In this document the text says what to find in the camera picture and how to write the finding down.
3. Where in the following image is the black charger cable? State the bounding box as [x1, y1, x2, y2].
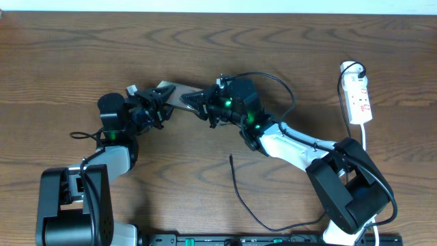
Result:
[228, 61, 367, 232]

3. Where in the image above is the white power strip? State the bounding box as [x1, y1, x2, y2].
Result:
[340, 61, 373, 125]

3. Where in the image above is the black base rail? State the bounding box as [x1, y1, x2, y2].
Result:
[148, 233, 404, 246]

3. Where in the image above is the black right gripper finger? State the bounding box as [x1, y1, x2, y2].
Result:
[180, 90, 206, 107]
[195, 105, 208, 120]

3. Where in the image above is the silver Galaxy smartphone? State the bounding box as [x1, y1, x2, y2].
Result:
[156, 80, 203, 112]

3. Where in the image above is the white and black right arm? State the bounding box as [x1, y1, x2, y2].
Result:
[179, 79, 395, 245]

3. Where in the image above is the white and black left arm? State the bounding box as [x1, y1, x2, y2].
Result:
[36, 85, 175, 245]

